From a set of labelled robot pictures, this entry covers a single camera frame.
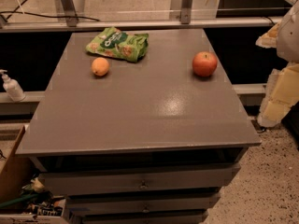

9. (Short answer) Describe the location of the black cable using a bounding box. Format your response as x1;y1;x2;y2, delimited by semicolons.
0;0;101;22

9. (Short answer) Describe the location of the white pump bottle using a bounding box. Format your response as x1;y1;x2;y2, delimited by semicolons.
0;69;25;102

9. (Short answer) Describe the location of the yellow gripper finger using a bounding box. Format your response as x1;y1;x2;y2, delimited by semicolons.
255;22;280;49
257;63;299;128

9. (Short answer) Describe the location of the orange fruit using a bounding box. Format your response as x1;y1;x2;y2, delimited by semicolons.
91;58;109;77

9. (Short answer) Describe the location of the cardboard box with clutter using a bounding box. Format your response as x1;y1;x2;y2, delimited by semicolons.
0;127;69;224

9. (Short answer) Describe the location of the red apple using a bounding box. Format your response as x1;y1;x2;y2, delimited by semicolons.
192;51;218;77

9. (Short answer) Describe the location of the grey drawer cabinet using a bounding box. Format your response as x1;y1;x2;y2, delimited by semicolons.
17;29;260;224

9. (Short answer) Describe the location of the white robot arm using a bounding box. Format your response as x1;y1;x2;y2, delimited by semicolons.
256;1;299;128

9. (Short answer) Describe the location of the green chip bag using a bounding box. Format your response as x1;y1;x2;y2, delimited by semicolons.
86;27;149;63

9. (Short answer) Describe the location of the metal frame rail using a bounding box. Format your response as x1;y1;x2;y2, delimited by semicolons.
0;17;282;33

